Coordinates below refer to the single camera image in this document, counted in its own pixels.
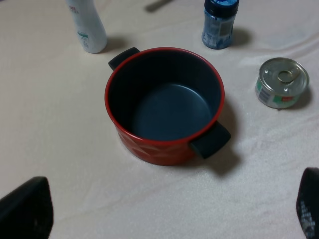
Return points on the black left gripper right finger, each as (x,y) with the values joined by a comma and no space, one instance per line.
(307,204)

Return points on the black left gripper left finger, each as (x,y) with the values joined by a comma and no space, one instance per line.
(27,211)

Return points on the white plastic bottle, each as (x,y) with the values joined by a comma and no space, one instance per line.
(89,28)

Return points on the silver tin can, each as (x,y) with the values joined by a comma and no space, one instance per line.
(281,81)

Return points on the small blue jar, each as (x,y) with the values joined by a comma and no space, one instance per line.
(219,16)

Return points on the red pot with black handles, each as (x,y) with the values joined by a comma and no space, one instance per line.
(165,103)

